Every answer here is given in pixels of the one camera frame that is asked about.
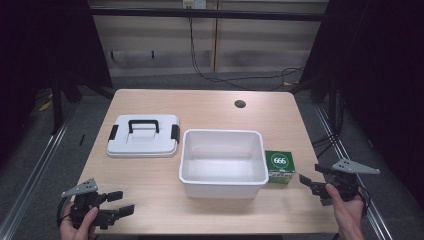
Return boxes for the yellow floor tape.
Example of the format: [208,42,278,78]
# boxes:
[37,99,54,112]

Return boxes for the black metal stand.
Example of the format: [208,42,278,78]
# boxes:
[49,74,65,135]

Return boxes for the person's right hand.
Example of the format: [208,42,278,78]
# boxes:
[325,183,367,240]

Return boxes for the white wall power outlet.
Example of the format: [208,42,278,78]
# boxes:
[182,0,208,10]

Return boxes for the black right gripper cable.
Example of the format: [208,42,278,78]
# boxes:
[356,175,372,215]

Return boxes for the black floor cables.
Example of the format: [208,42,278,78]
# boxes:
[311,89,346,159]

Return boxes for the person's left hand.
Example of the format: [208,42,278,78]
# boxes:
[59,203,100,240]

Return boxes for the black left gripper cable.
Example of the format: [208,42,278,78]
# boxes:
[56,196,73,230]

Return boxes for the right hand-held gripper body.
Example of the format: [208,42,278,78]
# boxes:
[311,158,381,207]

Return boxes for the black horizontal frame bar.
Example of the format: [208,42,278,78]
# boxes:
[89,7,330,23]

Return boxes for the green cardboard box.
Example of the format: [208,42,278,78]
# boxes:
[264,149,297,184]

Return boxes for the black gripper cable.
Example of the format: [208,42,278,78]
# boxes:
[56,196,73,230]
[356,175,372,215]

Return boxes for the black curtain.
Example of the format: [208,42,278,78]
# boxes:
[0,0,114,164]
[289,0,424,209]

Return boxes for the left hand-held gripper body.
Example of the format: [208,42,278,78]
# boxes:
[60,178,120,231]

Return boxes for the white plastic storage bin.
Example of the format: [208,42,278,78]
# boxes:
[178,128,270,200]

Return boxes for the white lid with black handle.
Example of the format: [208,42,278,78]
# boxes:
[106,114,181,159]

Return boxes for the metal floor rail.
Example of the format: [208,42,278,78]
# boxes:
[314,103,395,240]
[0,109,77,240]

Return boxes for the black wall cable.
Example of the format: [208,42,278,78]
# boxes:
[188,16,304,92]

